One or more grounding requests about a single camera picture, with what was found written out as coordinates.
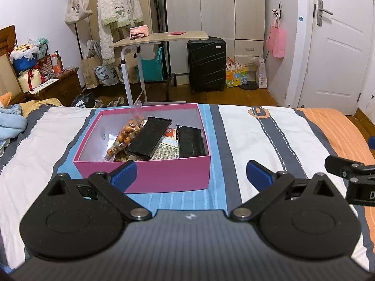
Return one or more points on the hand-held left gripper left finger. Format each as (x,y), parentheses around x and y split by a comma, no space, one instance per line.
(124,175)

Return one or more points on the teal shopping bag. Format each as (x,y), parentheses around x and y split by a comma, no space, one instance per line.
(151,68)

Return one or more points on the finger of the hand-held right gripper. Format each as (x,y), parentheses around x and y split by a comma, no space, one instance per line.
(372,143)
(342,166)

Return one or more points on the light blue cloth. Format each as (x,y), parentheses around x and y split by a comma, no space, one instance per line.
(11,123)

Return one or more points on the black coat rack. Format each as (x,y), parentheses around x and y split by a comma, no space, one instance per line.
(76,35)

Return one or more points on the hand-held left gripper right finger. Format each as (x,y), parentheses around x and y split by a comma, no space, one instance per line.
(259,175)

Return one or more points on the yellow pillow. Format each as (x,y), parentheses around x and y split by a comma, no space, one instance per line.
(41,106)

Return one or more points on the white sneaker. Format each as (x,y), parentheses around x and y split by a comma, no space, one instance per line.
(101,103)
(117,103)

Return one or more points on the wooden rolling side table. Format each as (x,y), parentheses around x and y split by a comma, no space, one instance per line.
(164,37)

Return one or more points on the wooden headboard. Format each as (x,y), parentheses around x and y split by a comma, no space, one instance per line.
(8,64)

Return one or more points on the noodle package with red label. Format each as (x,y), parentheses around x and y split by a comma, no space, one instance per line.
(165,149)

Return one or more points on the white gift bag red ribbon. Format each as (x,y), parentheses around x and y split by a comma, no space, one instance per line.
(30,80)

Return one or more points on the pink cardboard box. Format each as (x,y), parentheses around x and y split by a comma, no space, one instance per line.
(175,175)

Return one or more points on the pink hanging bag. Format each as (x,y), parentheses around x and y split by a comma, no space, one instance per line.
(278,41)

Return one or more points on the brown paper bag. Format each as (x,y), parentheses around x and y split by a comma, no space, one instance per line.
(90,70)
(130,70)

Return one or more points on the orange drink bottle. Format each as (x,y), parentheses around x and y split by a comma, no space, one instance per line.
(57,66)

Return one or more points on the black snack packet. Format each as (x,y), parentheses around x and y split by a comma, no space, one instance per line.
(190,142)
(149,137)

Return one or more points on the small clear nut bag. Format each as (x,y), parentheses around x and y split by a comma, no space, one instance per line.
(127,133)

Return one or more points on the white door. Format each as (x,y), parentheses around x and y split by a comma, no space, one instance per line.
(337,58)

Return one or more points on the large clear nut bag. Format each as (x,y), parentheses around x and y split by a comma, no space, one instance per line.
(120,158)

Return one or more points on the black bag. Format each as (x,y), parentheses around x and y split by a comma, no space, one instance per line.
(82,99)

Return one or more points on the blue flower bouquet box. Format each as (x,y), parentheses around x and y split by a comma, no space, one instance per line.
(25,60)

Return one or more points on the cream tote bag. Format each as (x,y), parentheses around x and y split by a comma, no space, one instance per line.
(77,10)

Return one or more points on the black suitcase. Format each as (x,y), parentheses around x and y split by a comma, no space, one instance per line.
(206,64)

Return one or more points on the white fluffy cardigan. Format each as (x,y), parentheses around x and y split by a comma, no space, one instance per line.
(117,5)

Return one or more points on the white wardrobe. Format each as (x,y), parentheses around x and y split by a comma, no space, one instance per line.
(214,5)

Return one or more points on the pink tissue pack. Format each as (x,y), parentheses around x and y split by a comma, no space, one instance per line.
(139,31)

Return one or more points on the red box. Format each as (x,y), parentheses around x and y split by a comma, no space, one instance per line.
(45,66)

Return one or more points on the white and teal plastic bag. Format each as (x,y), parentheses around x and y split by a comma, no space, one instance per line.
(106,75)

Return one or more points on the wooden nightstand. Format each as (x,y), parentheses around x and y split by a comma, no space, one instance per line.
(58,89)

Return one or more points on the red booklet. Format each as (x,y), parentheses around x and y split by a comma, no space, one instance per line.
(176,33)

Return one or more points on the colourful gift bag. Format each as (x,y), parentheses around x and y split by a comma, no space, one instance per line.
(235,76)

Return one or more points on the black floor disc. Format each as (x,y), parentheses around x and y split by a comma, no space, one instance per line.
(248,86)

